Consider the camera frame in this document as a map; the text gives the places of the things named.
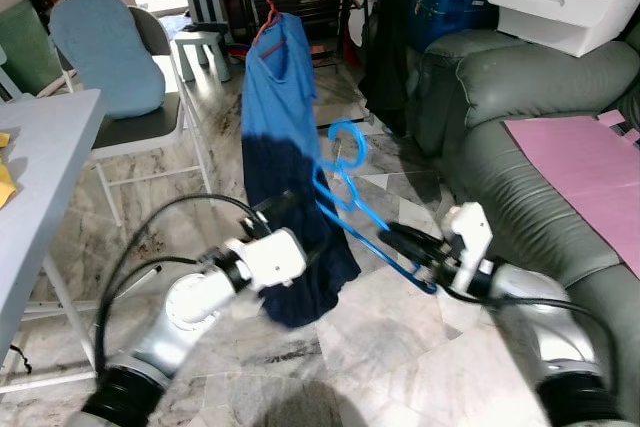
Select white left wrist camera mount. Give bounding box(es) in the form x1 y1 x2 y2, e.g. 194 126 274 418
245 229 310 294

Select navy blue garment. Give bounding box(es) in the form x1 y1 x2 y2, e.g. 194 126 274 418
243 132 362 329

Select white appliance box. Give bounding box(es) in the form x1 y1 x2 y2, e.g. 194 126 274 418
487 0 640 58

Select blue shirt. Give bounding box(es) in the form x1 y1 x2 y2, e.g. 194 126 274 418
240 12 323 148

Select blue chair cushion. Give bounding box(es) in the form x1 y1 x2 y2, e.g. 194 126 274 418
50 0 167 120

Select black hanging garment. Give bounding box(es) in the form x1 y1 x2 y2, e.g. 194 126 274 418
358 0 417 138

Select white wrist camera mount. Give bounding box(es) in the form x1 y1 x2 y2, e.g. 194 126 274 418
442 202 494 294
245 229 310 294

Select blue plastic hanger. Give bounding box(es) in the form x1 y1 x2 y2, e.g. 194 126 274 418
312 119 441 296
312 157 401 273

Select white folding table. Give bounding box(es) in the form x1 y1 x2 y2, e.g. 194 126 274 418
0 89 106 393

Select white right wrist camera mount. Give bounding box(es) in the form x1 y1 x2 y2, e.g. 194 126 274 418
442 202 494 294

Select pink red hanger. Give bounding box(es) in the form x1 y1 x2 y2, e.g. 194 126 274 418
250 0 301 60

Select yellow knit cardigan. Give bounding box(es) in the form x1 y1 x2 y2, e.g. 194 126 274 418
0 132 19 210

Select grey green leather sofa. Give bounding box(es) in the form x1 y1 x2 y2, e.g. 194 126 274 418
410 27 640 426

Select pink sheet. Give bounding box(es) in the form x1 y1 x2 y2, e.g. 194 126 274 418
503 110 640 278

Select blue hard suitcase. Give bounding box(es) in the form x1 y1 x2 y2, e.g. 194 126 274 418
375 0 501 54

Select green bin white lid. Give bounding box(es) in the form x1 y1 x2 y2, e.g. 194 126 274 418
0 0 63 98

